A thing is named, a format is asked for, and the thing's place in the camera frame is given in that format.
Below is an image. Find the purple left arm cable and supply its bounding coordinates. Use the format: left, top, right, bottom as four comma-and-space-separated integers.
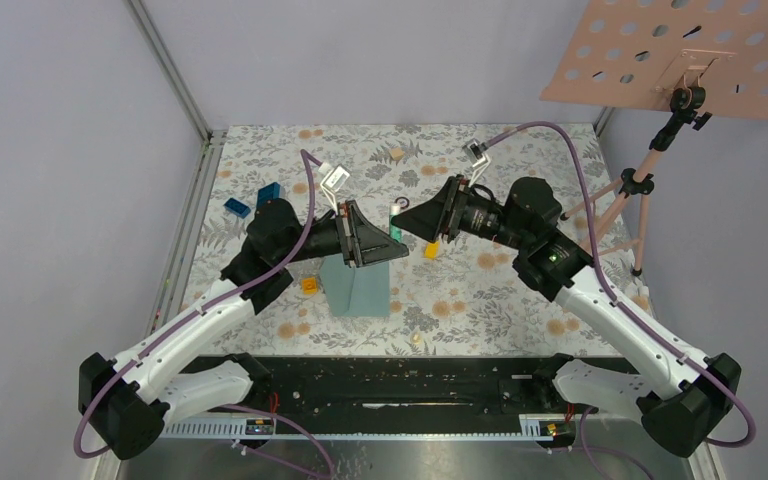
73, 149, 336, 480

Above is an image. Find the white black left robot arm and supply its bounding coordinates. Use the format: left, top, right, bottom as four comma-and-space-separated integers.
78, 199, 409, 460

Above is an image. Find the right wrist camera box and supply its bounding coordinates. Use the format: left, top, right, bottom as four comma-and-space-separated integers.
463, 139, 492, 187

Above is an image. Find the small tan wooden cube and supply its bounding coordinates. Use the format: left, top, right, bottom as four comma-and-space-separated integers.
389, 147, 405, 162

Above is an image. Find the aluminium frame post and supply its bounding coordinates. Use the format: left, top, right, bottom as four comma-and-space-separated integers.
124, 0, 216, 144

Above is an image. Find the pink music stand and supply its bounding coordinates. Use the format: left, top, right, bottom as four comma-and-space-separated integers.
539, 0, 768, 276

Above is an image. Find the small orange lego brick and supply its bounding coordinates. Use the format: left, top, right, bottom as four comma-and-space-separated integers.
301, 277, 319, 295

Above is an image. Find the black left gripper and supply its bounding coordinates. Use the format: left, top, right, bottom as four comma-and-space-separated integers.
279, 201, 410, 268

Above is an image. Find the white slotted cable duct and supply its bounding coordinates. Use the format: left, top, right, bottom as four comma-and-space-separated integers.
160, 414, 561, 442

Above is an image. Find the teal paper envelope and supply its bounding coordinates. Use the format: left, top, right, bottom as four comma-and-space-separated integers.
319, 255, 391, 318

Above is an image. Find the large blue lego brick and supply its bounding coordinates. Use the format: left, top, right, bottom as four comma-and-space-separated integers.
256, 182, 283, 208

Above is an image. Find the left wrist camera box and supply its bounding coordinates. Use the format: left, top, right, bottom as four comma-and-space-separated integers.
318, 162, 351, 213

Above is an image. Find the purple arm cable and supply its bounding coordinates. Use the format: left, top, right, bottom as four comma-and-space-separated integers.
483, 121, 758, 480
73, 149, 336, 480

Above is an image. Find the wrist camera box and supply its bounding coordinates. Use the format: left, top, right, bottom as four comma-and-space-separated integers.
318, 162, 351, 213
463, 139, 492, 187

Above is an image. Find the small blue lego brick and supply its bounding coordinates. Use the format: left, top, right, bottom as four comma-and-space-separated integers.
223, 198, 251, 219

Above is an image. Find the yellow rectangular block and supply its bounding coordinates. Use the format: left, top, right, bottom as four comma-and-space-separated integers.
423, 242, 440, 259

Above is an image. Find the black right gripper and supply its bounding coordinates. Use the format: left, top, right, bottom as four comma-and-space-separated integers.
391, 174, 531, 251

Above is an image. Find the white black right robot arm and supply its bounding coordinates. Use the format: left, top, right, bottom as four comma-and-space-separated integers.
391, 175, 741, 458

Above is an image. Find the floral patterned table mat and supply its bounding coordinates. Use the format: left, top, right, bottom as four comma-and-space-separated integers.
182, 123, 613, 357

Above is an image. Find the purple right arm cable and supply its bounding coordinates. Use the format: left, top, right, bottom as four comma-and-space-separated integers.
483, 121, 758, 480

